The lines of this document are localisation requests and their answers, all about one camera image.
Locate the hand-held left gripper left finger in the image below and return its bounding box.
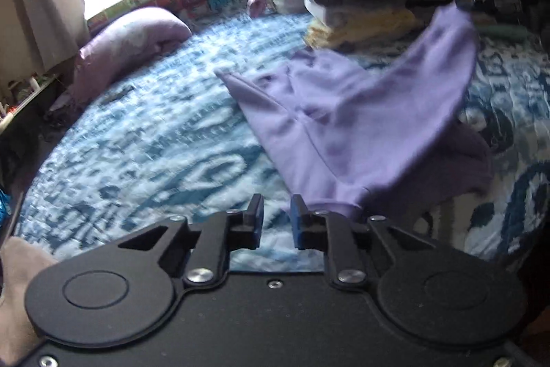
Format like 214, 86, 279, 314
117, 193, 265, 288

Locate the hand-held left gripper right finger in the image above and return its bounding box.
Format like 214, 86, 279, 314
290, 194, 435, 289

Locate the purple sweatshirt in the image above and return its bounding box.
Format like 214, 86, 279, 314
214, 1, 495, 222

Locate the green and red knitted item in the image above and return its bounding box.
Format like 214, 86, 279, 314
470, 23, 529, 43

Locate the cream yellow garment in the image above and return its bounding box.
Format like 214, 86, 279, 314
306, 8, 419, 50

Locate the blue patterned quilt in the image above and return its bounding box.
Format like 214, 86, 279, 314
17, 1, 550, 277

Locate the small dark card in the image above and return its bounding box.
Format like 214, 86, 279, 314
101, 85, 136, 103

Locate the purple floral pillow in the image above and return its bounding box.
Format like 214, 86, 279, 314
71, 7, 193, 101

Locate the person's clothing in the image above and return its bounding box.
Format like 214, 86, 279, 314
0, 236, 58, 365

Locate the cluttered side table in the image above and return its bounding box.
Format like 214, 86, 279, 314
0, 72, 58, 136

